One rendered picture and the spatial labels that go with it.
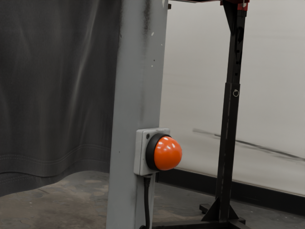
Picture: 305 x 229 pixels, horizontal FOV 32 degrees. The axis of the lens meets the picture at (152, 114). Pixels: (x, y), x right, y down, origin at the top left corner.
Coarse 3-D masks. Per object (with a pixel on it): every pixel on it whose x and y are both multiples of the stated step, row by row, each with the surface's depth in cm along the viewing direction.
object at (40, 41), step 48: (0, 0) 77; (48, 0) 83; (96, 0) 93; (0, 48) 78; (48, 48) 85; (96, 48) 96; (0, 96) 80; (48, 96) 87; (96, 96) 97; (0, 144) 81; (48, 144) 88; (96, 144) 100; (0, 192) 82
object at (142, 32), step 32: (128, 0) 59; (160, 0) 59; (128, 32) 59; (160, 32) 60; (128, 64) 59; (160, 64) 61; (128, 96) 60; (160, 96) 61; (128, 128) 60; (160, 128) 61; (128, 160) 60; (128, 192) 60; (128, 224) 60
